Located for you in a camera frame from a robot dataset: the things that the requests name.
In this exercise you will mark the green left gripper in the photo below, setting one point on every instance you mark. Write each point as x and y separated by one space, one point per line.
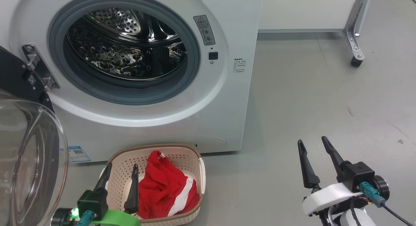
120 219

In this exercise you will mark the cream perforated laundry basket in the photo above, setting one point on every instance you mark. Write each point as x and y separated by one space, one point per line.
182 161

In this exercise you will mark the white front-load washing machine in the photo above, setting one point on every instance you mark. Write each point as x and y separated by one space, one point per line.
182 122

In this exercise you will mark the grey warning label sticker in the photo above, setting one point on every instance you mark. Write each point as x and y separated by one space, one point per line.
204 29

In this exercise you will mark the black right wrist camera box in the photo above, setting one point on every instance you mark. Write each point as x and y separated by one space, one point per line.
357 174

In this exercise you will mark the red and white garment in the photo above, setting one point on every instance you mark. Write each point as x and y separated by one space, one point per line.
159 187

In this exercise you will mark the blue energy label sticker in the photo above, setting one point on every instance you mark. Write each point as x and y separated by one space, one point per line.
76 154

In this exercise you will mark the round glass washing machine door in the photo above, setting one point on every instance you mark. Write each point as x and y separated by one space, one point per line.
32 161

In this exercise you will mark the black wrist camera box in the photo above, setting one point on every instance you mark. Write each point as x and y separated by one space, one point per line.
92 201
357 174

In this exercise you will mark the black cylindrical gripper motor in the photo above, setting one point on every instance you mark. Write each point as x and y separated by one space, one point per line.
61 217
382 187

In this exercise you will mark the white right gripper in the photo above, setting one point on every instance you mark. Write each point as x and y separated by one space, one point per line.
326 196

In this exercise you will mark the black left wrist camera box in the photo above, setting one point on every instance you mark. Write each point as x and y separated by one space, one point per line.
92 201

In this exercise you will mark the white partition panel on casters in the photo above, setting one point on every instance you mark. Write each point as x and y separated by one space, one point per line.
356 34

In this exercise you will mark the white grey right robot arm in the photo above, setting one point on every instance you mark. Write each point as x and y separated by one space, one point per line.
365 219

